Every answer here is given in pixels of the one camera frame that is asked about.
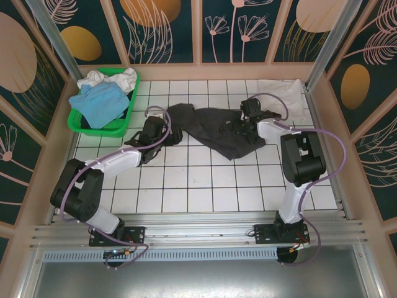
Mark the dark grey t-shirt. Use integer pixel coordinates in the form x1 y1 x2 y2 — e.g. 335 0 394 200
164 103 267 161

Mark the folded white t-shirt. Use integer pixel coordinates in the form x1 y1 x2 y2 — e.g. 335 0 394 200
257 79 308 124

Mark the green plastic basket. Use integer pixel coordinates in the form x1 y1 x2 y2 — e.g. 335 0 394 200
67 68 142 138

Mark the light blue t-shirt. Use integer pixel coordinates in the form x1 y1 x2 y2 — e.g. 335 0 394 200
68 81 130 129

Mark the crumpled white t-shirt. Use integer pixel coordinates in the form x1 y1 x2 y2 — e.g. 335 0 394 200
76 66 138 93

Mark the grey sheet metal panel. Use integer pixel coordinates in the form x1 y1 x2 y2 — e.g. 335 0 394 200
18 245 382 298

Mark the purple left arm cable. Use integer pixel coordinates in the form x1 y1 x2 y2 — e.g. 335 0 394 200
60 105 173 269

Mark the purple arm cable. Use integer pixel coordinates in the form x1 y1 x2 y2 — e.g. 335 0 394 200
60 105 173 269
249 92 347 268

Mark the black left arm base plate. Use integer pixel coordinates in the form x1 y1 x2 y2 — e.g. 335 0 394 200
89 226 146 248

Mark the aluminium extrusion rail frame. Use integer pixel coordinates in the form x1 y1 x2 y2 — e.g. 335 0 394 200
29 212 370 253

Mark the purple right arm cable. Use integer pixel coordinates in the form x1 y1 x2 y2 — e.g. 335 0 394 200
249 92 347 268

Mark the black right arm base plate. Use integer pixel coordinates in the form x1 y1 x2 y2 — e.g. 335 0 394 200
253 223 310 246

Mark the slotted grey cable duct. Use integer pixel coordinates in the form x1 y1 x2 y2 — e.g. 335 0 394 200
42 248 280 261

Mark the aluminium frame post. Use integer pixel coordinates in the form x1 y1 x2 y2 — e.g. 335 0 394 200
26 0 81 84
305 0 353 91

